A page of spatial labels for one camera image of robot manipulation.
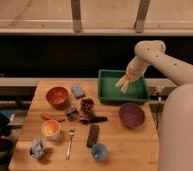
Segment black object at left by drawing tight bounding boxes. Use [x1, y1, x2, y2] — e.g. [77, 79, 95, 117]
[0, 107, 15, 171]

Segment orange yellow cup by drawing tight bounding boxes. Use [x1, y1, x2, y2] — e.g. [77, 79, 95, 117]
[41, 120, 60, 141]

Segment silver fork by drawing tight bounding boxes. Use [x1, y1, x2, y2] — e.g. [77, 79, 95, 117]
[66, 128, 75, 160]

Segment dark red grape bunch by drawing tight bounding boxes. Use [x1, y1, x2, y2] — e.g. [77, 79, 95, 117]
[80, 98, 94, 118]

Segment orange carrot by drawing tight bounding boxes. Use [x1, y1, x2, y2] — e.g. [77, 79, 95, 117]
[40, 113, 65, 123]

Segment small blue cup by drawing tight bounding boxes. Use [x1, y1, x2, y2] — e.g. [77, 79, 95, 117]
[91, 143, 107, 161]

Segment red bowl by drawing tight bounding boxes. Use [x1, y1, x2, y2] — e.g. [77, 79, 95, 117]
[46, 87, 69, 107]

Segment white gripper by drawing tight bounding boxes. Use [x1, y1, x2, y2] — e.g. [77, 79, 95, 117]
[123, 56, 149, 85]

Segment crumpled blue white cloth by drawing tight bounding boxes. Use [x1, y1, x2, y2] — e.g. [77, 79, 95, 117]
[30, 138, 46, 160]

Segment dark brown bar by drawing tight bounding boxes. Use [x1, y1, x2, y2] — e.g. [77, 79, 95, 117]
[86, 124, 99, 148]

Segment green plastic tray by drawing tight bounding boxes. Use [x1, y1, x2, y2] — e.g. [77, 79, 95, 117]
[98, 69, 149, 104]

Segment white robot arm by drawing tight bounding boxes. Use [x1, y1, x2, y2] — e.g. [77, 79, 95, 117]
[123, 40, 193, 85]

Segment purple bowl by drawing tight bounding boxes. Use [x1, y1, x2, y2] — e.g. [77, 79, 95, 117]
[119, 103, 145, 128]

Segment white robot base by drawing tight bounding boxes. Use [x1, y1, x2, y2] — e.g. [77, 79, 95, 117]
[158, 84, 193, 171]

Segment small purple orange toy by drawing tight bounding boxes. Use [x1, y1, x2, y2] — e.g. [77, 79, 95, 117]
[65, 107, 80, 121]

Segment blue sponge block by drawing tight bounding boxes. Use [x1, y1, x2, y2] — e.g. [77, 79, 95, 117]
[71, 85, 85, 99]

